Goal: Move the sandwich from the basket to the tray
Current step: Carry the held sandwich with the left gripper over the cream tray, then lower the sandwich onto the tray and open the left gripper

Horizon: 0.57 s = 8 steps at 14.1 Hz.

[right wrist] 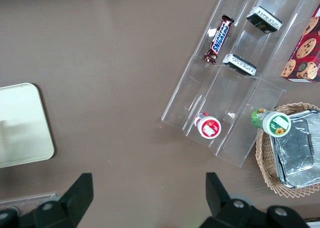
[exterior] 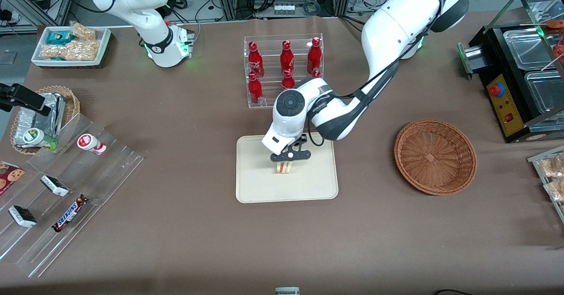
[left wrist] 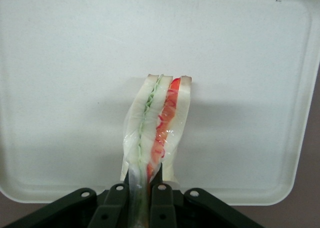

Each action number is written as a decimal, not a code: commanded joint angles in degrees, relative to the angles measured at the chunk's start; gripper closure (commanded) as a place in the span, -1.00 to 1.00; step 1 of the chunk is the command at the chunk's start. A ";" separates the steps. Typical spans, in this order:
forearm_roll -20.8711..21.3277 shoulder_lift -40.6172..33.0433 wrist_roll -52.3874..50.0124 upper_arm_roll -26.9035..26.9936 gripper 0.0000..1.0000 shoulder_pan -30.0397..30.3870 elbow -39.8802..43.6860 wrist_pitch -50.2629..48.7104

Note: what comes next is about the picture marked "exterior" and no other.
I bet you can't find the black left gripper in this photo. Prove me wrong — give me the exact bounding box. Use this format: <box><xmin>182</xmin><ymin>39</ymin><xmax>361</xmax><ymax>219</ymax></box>
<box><xmin>270</xmin><ymin>134</ymin><xmax>312</xmax><ymax>162</ymax></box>

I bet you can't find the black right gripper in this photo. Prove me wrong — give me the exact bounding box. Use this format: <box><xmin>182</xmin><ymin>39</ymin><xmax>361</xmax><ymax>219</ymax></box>
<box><xmin>0</xmin><ymin>84</ymin><xmax>13</xmax><ymax>113</ymax></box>

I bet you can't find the cream rectangular plastic tray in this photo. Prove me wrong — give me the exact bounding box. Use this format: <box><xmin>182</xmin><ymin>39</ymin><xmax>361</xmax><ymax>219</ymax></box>
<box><xmin>236</xmin><ymin>134</ymin><xmax>339</xmax><ymax>204</ymax></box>

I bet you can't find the light wicker basket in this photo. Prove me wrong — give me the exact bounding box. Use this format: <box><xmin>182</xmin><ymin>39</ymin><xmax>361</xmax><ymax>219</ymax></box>
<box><xmin>10</xmin><ymin>86</ymin><xmax>81</xmax><ymax>155</ymax></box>

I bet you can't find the white rectangular snack tray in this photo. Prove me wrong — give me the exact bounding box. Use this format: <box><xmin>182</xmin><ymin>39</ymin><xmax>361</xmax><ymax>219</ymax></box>
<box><xmin>32</xmin><ymin>26</ymin><xmax>112</xmax><ymax>69</ymax></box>

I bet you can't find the brown woven round basket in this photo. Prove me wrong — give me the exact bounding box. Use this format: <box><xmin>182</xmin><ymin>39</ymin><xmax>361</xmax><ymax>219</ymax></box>
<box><xmin>393</xmin><ymin>118</ymin><xmax>478</xmax><ymax>196</ymax></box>

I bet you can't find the metal tray with fried snacks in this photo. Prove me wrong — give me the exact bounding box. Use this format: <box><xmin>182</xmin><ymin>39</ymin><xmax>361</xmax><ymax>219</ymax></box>
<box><xmin>527</xmin><ymin>145</ymin><xmax>564</xmax><ymax>224</ymax></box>

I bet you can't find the green bottle with white lid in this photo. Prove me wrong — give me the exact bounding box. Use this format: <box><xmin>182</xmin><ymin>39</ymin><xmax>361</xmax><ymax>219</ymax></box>
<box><xmin>23</xmin><ymin>128</ymin><xmax>58</xmax><ymax>150</ymax></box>

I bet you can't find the aluminium foil container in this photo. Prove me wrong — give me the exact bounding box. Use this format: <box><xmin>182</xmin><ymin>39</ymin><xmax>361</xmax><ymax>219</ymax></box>
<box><xmin>13</xmin><ymin>93</ymin><xmax>67</xmax><ymax>148</ymax></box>

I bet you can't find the red chocolate chip cookie box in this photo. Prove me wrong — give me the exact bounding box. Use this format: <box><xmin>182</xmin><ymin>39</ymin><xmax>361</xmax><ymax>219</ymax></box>
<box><xmin>0</xmin><ymin>162</ymin><xmax>26</xmax><ymax>195</ymax></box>

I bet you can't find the clear bag of rice crackers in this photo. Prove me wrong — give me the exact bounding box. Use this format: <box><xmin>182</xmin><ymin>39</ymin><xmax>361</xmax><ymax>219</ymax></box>
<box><xmin>41</xmin><ymin>40</ymin><xmax>101</xmax><ymax>61</ymax></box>
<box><xmin>70</xmin><ymin>22</ymin><xmax>96</xmax><ymax>41</ymax></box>

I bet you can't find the teal snack packet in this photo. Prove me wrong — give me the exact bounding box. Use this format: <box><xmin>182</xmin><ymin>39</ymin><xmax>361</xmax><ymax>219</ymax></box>
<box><xmin>46</xmin><ymin>31</ymin><xmax>75</xmax><ymax>45</ymax></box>

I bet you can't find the clear acrylic bottle rack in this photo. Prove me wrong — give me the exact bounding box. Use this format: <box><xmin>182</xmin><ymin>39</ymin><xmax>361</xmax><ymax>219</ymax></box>
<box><xmin>244</xmin><ymin>33</ymin><xmax>324</xmax><ymax>109</ymax></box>

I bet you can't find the red-lidded white yogurt bottle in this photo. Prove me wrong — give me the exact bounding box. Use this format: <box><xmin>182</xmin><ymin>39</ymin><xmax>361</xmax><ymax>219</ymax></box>
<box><xmin>77</xmin><ymin>133</ymin><xmax>107</xmax><ymax>155</ymax></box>

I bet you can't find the black and white snack box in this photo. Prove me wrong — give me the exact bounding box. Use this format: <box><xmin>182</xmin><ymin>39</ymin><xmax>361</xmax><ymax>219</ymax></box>
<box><xmin>41</xmin><ymin>175</ymin><xmax>70</xmax><ymax>197</ymax></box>
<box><xmin>8</xmin><ymin>205</ymin><xmax>37</xmax><ymax>228</ymax></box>

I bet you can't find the clear acrylic tiered display stand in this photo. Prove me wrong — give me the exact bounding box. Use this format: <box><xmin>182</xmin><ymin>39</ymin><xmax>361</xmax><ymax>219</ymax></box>
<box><xmin>0</xmin><ymin>112</ymin><xmax>146</xmax><ymax>278</ymax></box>

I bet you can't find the Snickers chocolate bar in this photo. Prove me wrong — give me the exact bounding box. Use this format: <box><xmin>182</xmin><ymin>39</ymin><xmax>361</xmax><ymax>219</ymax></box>
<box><xmin>52</xmin><ymin>195</ymin><xmax>90</xmax><ymax>233</ymax></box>

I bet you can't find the white power strip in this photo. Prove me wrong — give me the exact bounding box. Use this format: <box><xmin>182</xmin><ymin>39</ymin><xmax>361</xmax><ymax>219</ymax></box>
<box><xmin>273</xmin><ymin>3</ymin><xmax>297</xmax><ymax>17</ymax></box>

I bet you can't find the black fryer with yellow panel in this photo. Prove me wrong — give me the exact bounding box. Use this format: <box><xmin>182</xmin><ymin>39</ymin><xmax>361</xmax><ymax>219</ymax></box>
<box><xmin>458</xmin><ymin>22</ymin><xmax>564</xmax><ymax>144</ymax></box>

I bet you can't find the steel fryer pan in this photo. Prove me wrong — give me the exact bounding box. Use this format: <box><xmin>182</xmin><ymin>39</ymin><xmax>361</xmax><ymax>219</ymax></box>
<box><xmin>503</xmin><ymin>27</ymin><xmax>561</xmax><ymax>71</ymax></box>
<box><xmin>524</xmin><ymin>70</ymin><xmax>564</xmax><ymax>116</ymax></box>

